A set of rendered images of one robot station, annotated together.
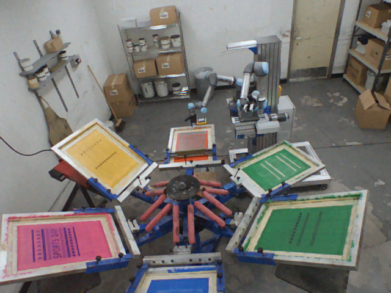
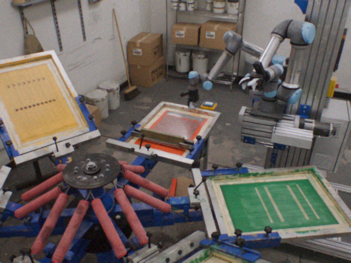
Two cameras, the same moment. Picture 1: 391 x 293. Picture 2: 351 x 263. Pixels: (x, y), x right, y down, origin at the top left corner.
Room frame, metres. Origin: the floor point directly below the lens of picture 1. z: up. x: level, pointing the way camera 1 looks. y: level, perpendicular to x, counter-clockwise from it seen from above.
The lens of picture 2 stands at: (0.53, -0.66, 2.38)
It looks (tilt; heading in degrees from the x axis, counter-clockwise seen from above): 32 degrees down; 17
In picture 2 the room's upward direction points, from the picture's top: straight up
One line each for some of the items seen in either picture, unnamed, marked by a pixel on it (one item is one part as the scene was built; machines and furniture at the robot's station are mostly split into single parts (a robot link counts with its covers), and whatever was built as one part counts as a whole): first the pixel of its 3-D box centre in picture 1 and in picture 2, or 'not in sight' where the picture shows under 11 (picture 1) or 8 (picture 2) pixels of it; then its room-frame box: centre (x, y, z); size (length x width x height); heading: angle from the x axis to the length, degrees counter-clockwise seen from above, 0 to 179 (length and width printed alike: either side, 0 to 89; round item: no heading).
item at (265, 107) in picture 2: (248, 111); (268, 103); (2.77, -0.69, 1.31); 0.15 x 0.15 x 0.10
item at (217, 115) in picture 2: (191, 144); (173, 128); (2.75, 0.03, 0.97); 0.79 x 0.58 x 0.04; 173
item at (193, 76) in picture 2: (191, 107); (193, 78); (3.12, -0.03, 1.28); 0.09 x 0.08 x 0.11; 113
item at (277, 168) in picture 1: (264, 166); (253, 192); (2.06, -0.68, 1.05); 1.08 x 0.61 x 0.23; 113
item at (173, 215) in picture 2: (242, 188); (205, 215); (1.95, -0.42, 0.90); 1.24 x 0.06 x 0.06; 113
